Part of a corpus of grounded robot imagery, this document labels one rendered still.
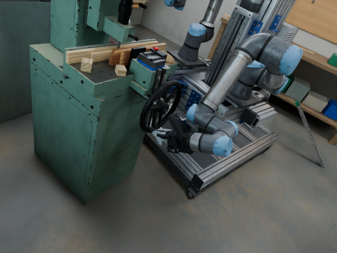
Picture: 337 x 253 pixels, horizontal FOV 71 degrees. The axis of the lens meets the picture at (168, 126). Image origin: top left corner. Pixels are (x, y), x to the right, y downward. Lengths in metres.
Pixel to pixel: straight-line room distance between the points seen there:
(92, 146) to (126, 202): 0.58
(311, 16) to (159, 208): 3.37
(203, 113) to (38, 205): 1.15
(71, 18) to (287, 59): 0.98
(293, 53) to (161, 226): 1.24
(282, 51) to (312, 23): 3.09
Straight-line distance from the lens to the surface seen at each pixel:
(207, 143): 0.90
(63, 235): 1.58
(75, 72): 1.09
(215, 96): 1.01
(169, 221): 1.72
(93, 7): 1.26
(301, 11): 4.16
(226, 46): 1.72
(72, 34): 1.34
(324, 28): 4.15
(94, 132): 1.21
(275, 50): 1.07
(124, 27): 1.17
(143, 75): 1.12
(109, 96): 1.10
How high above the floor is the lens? 1.41
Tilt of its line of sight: 36 degrees down
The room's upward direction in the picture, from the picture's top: 21 degrees clockwise
